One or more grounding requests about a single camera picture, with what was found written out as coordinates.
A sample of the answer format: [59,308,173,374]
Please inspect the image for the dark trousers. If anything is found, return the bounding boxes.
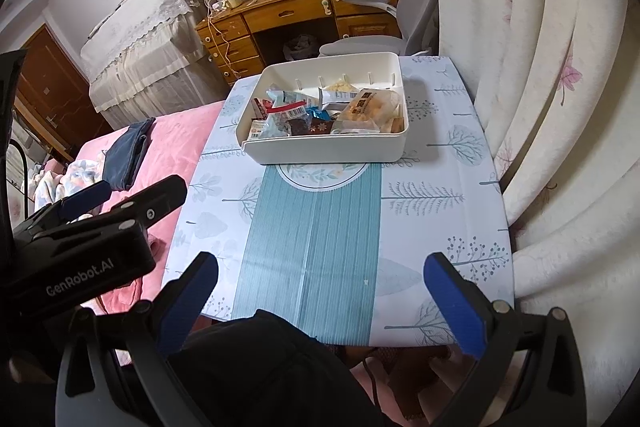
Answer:
[165,309,386,427]

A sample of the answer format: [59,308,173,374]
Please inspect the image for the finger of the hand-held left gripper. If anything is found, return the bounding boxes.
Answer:
[95,173,189,234]
[34,180,114,224]

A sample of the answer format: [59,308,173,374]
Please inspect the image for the blue and white snack packet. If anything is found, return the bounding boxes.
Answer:
[264,87,323,108]

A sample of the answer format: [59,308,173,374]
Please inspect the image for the wooden desk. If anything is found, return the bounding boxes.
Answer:
[195,0,403,88]

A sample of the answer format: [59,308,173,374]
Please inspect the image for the pink blanket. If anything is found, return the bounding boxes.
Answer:
[30,102,226,323]

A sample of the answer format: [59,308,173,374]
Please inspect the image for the brown nut snack packet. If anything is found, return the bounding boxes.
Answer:
[287,117,335,138]

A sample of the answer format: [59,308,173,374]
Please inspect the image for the leaf print tablecloth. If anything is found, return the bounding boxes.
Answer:
[160,54,516,348]

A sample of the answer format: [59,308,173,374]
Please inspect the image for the brown wooden door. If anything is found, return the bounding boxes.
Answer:
[12,24,113,162]

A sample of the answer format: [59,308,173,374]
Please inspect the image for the trash bin with bag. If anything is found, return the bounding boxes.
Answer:
[282,34,321,62]

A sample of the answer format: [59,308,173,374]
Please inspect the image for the pastel floral blanket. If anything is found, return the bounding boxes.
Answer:
[30,159,106,212]

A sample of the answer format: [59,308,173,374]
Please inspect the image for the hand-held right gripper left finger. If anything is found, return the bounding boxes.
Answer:
[54,251,221,427]

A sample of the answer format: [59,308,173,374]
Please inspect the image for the white plastic bin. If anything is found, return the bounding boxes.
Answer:
[235,52,411,165]

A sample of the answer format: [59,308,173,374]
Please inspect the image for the navy folded cloth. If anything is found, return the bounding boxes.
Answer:
[102,118,157,192]

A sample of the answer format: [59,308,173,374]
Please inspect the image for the clear bread packet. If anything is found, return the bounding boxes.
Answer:
[339,88,401,134]

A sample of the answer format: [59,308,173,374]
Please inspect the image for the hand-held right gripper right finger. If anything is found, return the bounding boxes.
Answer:
[424,251,589,427]

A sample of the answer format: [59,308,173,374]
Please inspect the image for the white cable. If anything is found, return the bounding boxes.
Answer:
[205,0,251,82]

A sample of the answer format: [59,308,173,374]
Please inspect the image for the thick black cable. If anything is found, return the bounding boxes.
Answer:
[7,142,32,208]

